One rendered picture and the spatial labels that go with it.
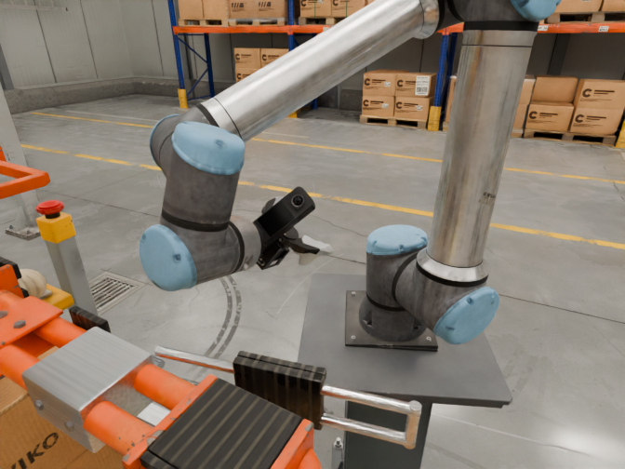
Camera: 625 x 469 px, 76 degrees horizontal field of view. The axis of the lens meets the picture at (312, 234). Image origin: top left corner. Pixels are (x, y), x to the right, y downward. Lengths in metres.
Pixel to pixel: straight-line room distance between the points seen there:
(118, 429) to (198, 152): 0.31
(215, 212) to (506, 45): 0.52
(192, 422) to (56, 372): 0.12
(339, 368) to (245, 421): 0.78
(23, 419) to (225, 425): 0.64
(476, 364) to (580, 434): 1.09
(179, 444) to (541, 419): 1.96
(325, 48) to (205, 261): 0.39
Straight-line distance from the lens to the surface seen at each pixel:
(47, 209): 1.38
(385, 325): 1.08
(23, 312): 0.45
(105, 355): 0.36
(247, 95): 0.67
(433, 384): 1.04
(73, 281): 1.47
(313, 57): 0.71
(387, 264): 0.98
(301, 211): 0.67
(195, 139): 0.51
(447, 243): 0.84
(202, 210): 0.52
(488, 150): 0.78
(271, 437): 0.27
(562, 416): 2.20
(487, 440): 1.98
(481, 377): 1.10
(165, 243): 0.54
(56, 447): 0.96
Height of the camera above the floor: 1.49
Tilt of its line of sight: 27 degrees down
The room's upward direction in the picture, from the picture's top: straight up
